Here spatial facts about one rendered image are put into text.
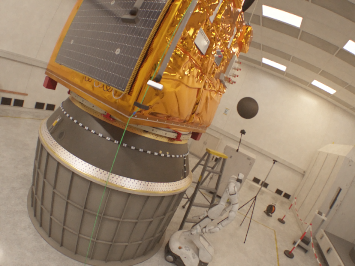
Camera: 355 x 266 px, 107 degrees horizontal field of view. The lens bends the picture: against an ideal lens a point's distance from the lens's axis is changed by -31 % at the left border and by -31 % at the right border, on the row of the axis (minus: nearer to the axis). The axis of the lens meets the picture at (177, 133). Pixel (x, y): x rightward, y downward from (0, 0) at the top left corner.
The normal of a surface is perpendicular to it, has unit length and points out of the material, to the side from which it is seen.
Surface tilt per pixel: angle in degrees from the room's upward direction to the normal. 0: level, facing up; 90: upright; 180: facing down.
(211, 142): 90
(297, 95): 90
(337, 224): 90
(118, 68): 90
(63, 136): 62
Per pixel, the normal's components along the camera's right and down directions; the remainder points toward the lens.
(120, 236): 0.43, 0.32
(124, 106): -0.45, 0.04
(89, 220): 0.13, 0.22
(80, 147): 0.08, -0.32
